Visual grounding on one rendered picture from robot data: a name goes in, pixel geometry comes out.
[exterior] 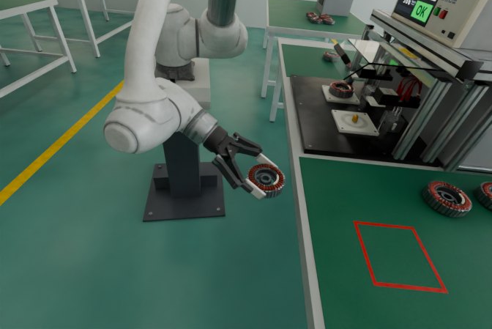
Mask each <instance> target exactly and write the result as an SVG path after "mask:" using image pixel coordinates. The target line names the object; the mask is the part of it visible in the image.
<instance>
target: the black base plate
mask: <svg viewBox="0 0 492 329"><path fill-rule="evenodd" d="M290 79H291V87H292V91H293V95H294V102H295V107H296V111H297V119H298V123H299V131H300V135H301V139H302V147H303V151H304V154H311V155H324V156H332V157H339V158H353V159H360V160H374V161H381V162H388V163H402V164H409V165H417V166H430V167H439V166H440V165H441V161H440V160H439V159H438V158H437V157H436V159H435V160H434V161H433V162H432V163H429V162H423V160H422V159H423V158H421V157H420V155H421V154H422V153H423V151H424V150H425V148H426V147H427V144H426V143H425V142H424V141H423V140H422V139H421V137H420V136H418V137H417V139H416V141H415V142H414V143H413V145H412V147H411V149H410V150H409V151H408V153H407V154H406V156H405V158H404V159H403V160H400V158H398V159H394V158H393V157H394V155H392V154H391V153H392V151H393V150H394V148H395V146H396V145H397V143H398V142H399V140H400V137H401V136H402V135H403V133H404V131H405V129H406V128H407V126H408V125H409V123H408V121H407V120H406V119H405V118H404V116H403V115H402V114H401V117H402V118H403V119H404V121H405V123H404V124H403V127H402V128H401V129H400V132H399V133H393V132H387V131H386V130H385V129H384V127H383V126H382V127H381V129H380V131H379V136H369V135H362V134H355V133H341V132H339V130H338V127H337V125H336V123H335V120H334V118H333V115H332V112H331V111H332V110H339V111H353V112H360V113H367V114H368V116H369V117H370V120H371V121H372V123H373V124H374V126H375V127H376V129H377V130H378V128H379V126H380V124H381V123H380V119H381V117H382V115H383V113H384V111H392V110H393V108H394V106H385V107H379V106H371V105H370V103H369V102H367V101H366V100H365V98H364V97H363V96H362V99H361V100H360V102H361V103H360V104H359V105H356V104H348V103H335V102H327V100H326V98H325V96H324V93H323V90H322V88H321V86H322V85H324V86H330V84H331V83H333V82H343V83H347V84H350V85H352V86H353V87H354V94H355V95H356V96H357V98H358V100H359V98H360V96H361V94H362V90H363V89H364V87H365V82H358V81H354V82H353V83H351V82H350V83H349V82H347V81H345V80H338V79H330V78H317V77H309V76H301V75H291V77H290Z"/></svg>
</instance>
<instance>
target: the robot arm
mask: <svg viewBox="0 0 492 329"><path fill-rule="evenodd" d="M170 1H171V0H139V1H138V6H137V8H136V11H135V16H134V18H133V23H132V26H131V29H130V34H129V37H128V41H127V47H126V51H125V58H124V85H123V87H122V89H121V90H120V92H119V93H117V94H116V102H115V105H114V107H113V110H112V112H111V113H110V114H109V115H108V117H107V119H106V121H105V124H104V126H103V133H104V136H105V139H106V141H107V142H108V144H109V145H110V146H111V147H112V148H114V149H115V150H116V151H119V152H123V153H127V154H136V155H137V154H141V153H143V152H147V151H149V150H151V149H154V148H155V147H157V146H159V145H160V144H162V143H163V142H164V141H166V140H167V139H168V138H170V137H171V136H172V135H173V133H174V132H178V131H180V132H182V133H183V134H184V135H185V136H187V137H188V138H189V139H191V140H192V141H193V142H195V143H196V144H197V145H200V144H201V143H203V147H205V148H206V149H207V150H209V151H210V152H214V153H215V154H216V157H215V158H214V160H213V161H212V164H213V165H215V166H216V167H217V168H218V169H219V170H220V172H221V173H222V175H223V176H224V177H225V178H226V180H227V181H228V183H229V184H230V186H231V187H232V188H233V189H236V188H238V187H242V188H243V189H244V190H246V191H247V192H248V193H252V194H253V195H254V196H255V197H256V198H257V199H259V200H260V199H262V198H264V197H265V196H266V194H265V192H263V191H262V190H261V189H260V188H258V187H257V186H256V185H254V184H253V183H252V182H251V181H249V179H248V178H246V179H244V177H243V176H242V173H241V171H240V170H239V167H238V165H237V164H236V161H235V157H234V156H235V155H236V153H242V154H245V155H251V156H254V157H256V158H255V159H256V160H257V161H258V162H259V163H260V164H262V163H263V164H265V163H266V165H267V164H269V166H270V165H273V166H276V165H275V164H274V163H273V162H272V161H270V160H269V158H268V157H266V156H265V155H264V154H263V153H262V152H263V150H262V149H261V145H259V144H257V143H255V142H253V141H250V140H248V139H246V138H244V137H242V136H240V135H239V134H238V133H237V132H235V133H234V134H233V135H232V137H230V136H228V132H227V131H226V130H224V129H223V128H222V127H221V126H219V125H218V126H217V123H218V121H217V120H216V119H215V118H214V117H213V116H211V115H210V114H209V113H207V111H205V110H203V109H202V107H201V106H200V105H199V104H198V102H197V101H196V100H195V99H194V98H193V97H192V96H191V95H190V94H189V93H187V92H186V91H185V90H183V88H181V87H180V86H178V85H176V84H175V83H176V81H177V80H178V81H194V80H195V76H194V75H193V67H194V66H195V62H194V61H191V59H194V58H196V57H199V58H206V59H229V58H233V57H235V56H238V55H240V54H242V53H243V51H245V49H246V47H247V39H248V35H247V30H246V28H245V26H244V25H243V23H241V22H240V21H239V19H238V16H237V15H236V13H235V8H236V0H208V8H206V9H205V10H204V12H203V14H202V16H201V19H196V18H192V17H190V16H189V12H188V11H187V10H186V9H185V8H184V7H181V6H180V5H178V4H170ZM154 56H155V59H156V68H155V71H154ZM169 80H170V81H169ZM223 160H224V161H223ZM276 167H278V166H276Z"/></svg>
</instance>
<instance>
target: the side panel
mask: <svg viewBox="0 0 492 329"><path fill-rule="evenodd" d="M441 168H442V169H443V170H444V171H445V172H453V173H461V174H474V175H482V176H489V177H492V110H491V111H490V112H489V114H488V115H487V116H486V117H485V118H484V120H483V121H482V122H481V123H480V125H479V126H478V127H477V128H476V130H475V131H474V132H473V133H472V134H471V135H470V137H469V138H468V139H467V141H466V142H465V143H464V144H463V146H462V147H461V148H460V149H459V150H458V152H457V153H456V154H455V156H454V157H453V158H452V159H451V161H450V162H449V163H448V164H447V165H443V164H441Z"/></svg>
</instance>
